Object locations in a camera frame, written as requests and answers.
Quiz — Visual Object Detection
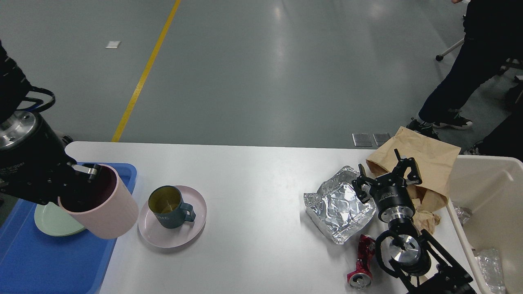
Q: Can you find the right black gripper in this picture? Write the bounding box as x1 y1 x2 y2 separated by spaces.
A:
352 149 423 223

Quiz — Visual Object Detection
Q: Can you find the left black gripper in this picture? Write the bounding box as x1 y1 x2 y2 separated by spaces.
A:
0 111 102 205

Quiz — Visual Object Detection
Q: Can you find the pink mug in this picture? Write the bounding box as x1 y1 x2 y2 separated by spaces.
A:
57 164 139 239

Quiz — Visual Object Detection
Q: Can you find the dark teal mug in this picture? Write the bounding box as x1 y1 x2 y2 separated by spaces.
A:
148 185 196 229

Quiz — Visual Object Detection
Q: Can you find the pink plate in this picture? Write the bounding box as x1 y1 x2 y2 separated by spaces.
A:
138 185 207 249

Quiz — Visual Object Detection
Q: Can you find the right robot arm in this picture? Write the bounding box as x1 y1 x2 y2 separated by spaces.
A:
351 149 475 294

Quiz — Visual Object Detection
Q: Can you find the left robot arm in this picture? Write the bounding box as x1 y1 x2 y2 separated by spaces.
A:
0 48 101 205

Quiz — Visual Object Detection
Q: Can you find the metal floor socket plate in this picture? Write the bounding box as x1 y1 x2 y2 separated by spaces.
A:
352 133 373 147

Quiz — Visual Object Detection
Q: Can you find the brown paper bag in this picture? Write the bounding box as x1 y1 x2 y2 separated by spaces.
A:
366 127 460 234

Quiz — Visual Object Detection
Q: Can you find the crumpled aluminium foil tray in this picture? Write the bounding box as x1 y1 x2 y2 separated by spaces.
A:
303 166 376 245

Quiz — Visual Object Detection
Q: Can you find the light green plate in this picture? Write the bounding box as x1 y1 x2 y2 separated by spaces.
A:
34 203 86 237

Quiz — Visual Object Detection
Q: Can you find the crumpled clear plastic wrap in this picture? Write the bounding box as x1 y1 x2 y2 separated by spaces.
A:
452 202 473 227

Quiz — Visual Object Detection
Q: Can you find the beige plastic bin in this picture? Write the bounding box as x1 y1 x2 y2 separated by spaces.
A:
447 156 523 294

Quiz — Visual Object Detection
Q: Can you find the crushed red soda can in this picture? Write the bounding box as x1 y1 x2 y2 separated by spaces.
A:
347 234 375 290

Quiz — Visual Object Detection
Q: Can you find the blue plastic tray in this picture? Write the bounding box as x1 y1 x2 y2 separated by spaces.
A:
0 162 138 294

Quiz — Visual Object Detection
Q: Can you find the clear plastic bottle in bin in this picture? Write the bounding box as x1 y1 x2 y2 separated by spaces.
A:
473 248 506 294

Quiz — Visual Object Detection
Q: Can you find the white paper on floor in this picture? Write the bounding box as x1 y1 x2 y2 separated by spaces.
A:
106 41 121 49

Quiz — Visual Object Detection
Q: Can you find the rolling chair leg right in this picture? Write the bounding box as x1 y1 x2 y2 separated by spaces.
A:
435 38 465 62

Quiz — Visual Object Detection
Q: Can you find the person in dark clothes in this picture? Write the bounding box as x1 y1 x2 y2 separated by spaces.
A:
407 0 522 139

